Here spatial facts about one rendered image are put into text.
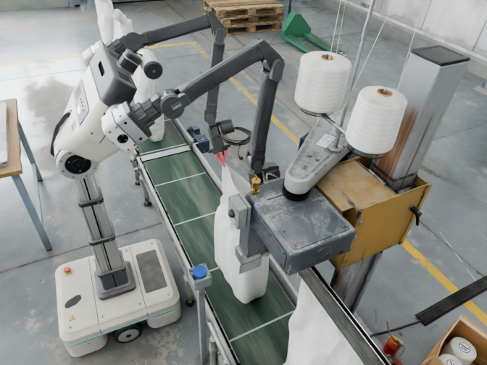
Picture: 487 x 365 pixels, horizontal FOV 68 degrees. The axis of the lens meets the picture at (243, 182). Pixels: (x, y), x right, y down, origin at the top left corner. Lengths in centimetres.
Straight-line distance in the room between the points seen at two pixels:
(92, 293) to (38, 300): 51
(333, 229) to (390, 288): 172
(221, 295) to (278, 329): 35
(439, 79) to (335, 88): 29
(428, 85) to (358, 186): 38
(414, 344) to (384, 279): 47
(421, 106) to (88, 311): 189
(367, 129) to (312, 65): 28
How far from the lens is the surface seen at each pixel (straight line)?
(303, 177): 114
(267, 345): 194
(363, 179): 133
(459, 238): 339
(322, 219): 113
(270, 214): 112
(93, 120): 141
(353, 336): 124
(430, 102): 122
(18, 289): 285
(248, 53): 128
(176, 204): 252
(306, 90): 122
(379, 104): 104
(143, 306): 221
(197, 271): 157
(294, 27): 672
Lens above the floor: 212
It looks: 40 degrees down
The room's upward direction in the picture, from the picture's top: 4 degrees clockwise
